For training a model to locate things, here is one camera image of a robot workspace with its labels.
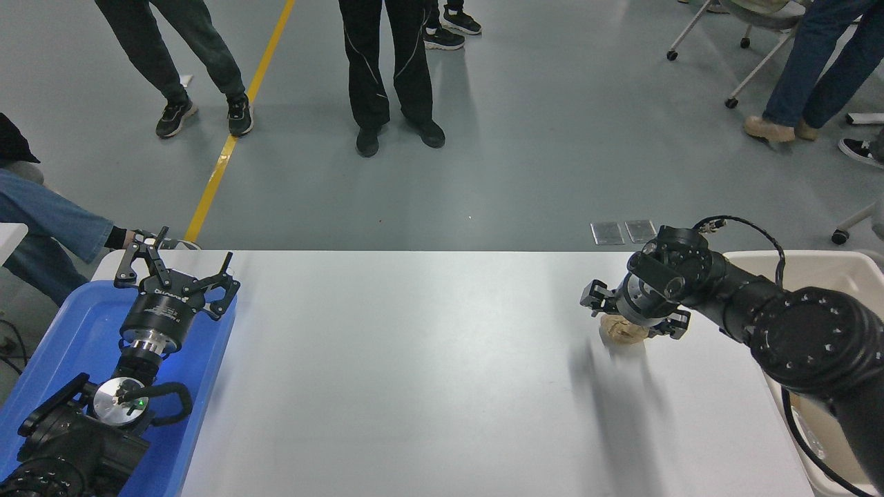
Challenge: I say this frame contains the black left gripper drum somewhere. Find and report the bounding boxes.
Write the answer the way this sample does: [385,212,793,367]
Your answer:
[120,273,208,347]

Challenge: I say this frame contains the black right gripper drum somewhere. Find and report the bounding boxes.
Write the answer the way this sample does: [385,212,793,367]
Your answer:
[613,276,682,328]

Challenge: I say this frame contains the tan paper ball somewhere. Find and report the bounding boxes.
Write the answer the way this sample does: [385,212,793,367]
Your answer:
[599,314,650,344]

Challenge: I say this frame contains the blue plastic tray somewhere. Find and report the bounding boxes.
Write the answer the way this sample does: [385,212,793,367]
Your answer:
[0,280,238,497]

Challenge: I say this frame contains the seated person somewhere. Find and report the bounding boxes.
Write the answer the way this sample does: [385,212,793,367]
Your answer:
[0,113,202,308]

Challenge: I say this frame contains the small white table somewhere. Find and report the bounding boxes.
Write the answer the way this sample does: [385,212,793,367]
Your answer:
[0,223,30,266]

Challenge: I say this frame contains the large pale plastic bin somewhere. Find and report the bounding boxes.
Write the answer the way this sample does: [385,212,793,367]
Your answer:
[718,251,884,497]

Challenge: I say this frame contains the white office chair base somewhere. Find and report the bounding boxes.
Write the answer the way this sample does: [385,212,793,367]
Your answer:
[832,199,884,246]

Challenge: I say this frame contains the standing person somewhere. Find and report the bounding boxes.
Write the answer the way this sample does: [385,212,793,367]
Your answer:
[93,0,255,139]
[423,0,483,51]
[338,0,447,158]

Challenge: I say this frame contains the person's foot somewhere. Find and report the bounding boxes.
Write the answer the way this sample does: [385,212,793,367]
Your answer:
[838,128,884,170]

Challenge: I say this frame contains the grey wheeled office chair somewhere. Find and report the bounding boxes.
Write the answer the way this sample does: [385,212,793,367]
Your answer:
[666,0,812,110]

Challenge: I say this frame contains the black floor cable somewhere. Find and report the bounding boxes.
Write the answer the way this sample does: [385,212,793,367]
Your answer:
[0,319,30,377]

